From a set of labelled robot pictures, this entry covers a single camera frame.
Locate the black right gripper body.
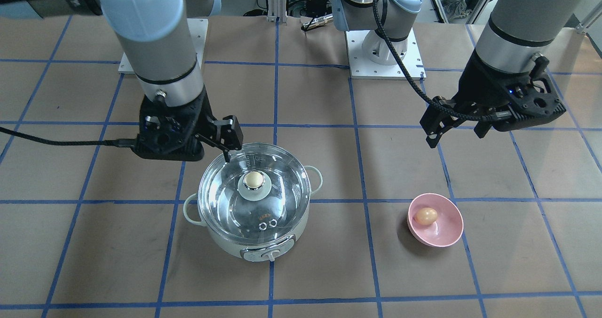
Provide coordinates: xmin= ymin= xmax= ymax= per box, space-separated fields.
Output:
xmin=139 ymin=87 xmax=214 ymax=142

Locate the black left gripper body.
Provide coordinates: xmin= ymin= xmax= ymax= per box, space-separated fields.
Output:
xmin=459 ymin=55 xmax=532 ymax=121

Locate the glass pot lid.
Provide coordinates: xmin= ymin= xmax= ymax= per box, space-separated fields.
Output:
xmin=198 ymin=143 xmax=316 ymax=245

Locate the brown egg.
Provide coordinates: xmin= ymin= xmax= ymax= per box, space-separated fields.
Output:
xmin=413 ymin=207 xmax=438 ymax=226

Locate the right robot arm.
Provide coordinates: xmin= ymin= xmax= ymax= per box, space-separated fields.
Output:
xmin=1 ymin=0 xmax=244 ymax=162

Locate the pale green cooking pot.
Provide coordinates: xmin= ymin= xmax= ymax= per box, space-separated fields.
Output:
xmin=182 ymin=142 xmax=323 ymax=262

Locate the pink bowl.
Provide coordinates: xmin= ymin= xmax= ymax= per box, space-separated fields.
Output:
xmin=406 ymin=193 xmax=464 ymax=248

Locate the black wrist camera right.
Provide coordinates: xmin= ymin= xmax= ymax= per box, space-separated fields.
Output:
xmin=131 ymin=116 xmax=205 ymax=161

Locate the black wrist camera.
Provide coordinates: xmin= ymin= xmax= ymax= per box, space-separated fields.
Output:
xmin=131 ymin=116 xmax=205 ymax=161
xmin=493 ymin=52 xmax=566 ymax=132

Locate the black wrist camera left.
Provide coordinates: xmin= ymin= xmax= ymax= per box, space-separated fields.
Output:
xmin=493 ymin=52 xmax=566 ymax=132

